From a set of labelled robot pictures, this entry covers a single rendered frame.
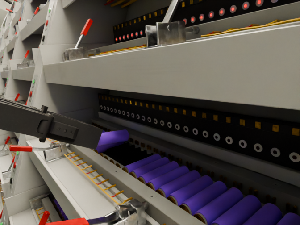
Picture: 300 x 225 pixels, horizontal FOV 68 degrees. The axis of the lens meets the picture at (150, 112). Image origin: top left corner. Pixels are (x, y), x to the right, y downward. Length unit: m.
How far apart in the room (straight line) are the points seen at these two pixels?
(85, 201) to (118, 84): 0.16
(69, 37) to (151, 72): 0.47
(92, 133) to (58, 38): 0.40
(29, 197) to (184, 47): 0.60
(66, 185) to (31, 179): 0.32
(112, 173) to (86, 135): 0.06
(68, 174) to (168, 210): 0.21
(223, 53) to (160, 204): 0.16
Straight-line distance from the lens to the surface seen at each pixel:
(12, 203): 0.70
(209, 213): 0.25
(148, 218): 0.27
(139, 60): 0.24
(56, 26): 0.66
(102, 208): 0.30
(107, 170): 0.34
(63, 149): 0.48
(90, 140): 0.31
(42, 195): 0.70
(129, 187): 0.29
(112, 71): 0.29
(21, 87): 1.34
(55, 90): 0.65
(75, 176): 0.39
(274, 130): 0.29
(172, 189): 0.29
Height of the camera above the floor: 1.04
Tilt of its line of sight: level
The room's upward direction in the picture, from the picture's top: 13 degrees clockwise
